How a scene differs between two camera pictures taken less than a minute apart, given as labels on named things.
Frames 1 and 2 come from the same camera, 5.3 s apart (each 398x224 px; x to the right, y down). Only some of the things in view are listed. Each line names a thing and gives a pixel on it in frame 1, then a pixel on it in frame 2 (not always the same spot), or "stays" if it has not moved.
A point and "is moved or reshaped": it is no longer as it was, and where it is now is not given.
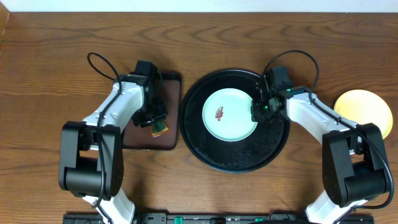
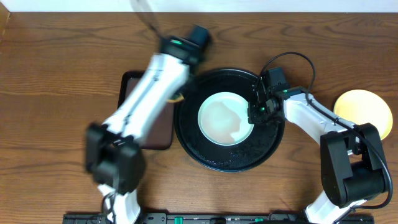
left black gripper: (150, 117) -> (179, 94)
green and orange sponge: (158, 129) -> (178, 98)
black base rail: (211, 218) stays
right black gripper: (256, 115) stays
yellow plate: (360, 106) stays
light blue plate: (227, 115) is moved or reshaped
